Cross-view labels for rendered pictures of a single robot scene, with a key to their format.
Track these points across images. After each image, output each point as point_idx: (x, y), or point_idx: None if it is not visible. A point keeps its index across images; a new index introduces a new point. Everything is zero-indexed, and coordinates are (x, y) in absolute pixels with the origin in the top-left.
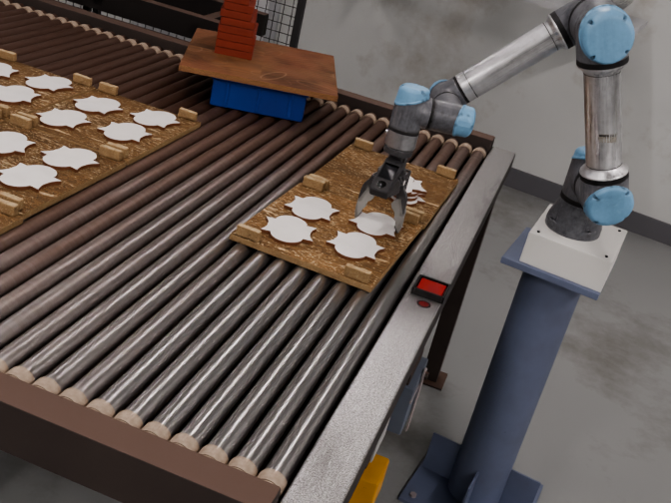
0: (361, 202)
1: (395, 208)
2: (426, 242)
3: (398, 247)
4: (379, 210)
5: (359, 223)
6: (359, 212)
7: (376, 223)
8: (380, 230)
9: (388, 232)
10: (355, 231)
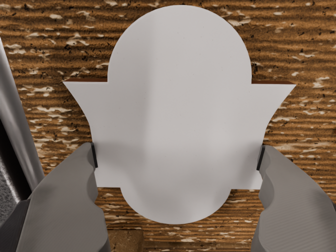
0: (299, 191)
1: (71, 219)
2: (29, 184)
3: (16, 20)
4: (201, 245)
5: (241, 91)
6: (267, 152)
7: (176, 145)
8: (138, 95)
9: (103, 103)
10: (239, 26)
